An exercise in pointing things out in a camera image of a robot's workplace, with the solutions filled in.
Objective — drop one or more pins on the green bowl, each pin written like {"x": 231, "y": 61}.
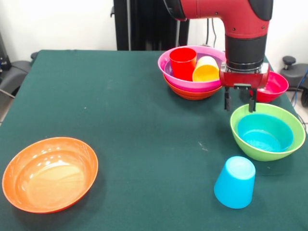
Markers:
{"x": 238, "y": 142}

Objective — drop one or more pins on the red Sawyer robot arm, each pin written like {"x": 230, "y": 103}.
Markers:
{"x": 243, "y": 31}

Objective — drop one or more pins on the red cup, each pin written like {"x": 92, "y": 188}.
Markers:
{"x": 183, "y": 65}

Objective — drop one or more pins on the yellow cup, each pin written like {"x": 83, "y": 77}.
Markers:
{"x": 205, "y": 71}

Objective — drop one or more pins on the large pink bowl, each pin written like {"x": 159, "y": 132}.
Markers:
{"x": 183, "y": 84}

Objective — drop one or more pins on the dark green tablecloth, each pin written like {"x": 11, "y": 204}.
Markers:
{"x": 144, "y": 120}

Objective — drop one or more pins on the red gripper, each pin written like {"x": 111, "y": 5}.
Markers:
{"x": 243, "y": 79}

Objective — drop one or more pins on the light blue cup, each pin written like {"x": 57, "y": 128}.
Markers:
{"x": 234, "y": 183}

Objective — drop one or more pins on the small crimson bowl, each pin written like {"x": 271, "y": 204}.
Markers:
{"x": 276, "y": 89}

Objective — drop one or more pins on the orange bowl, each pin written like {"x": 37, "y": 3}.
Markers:
{"x": 49, "y": 175}
{"x": 187, "y": 94}

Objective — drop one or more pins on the blue bowl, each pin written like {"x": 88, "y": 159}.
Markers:
{"x": 264, "y": 133}

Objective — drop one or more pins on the black caster leg with knob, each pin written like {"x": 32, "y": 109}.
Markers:
{"x": 14, "y": 72}
{"x": 294, "y": 72}

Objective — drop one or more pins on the purple bowl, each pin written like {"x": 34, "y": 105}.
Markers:
{"x": 168, "y": 68}

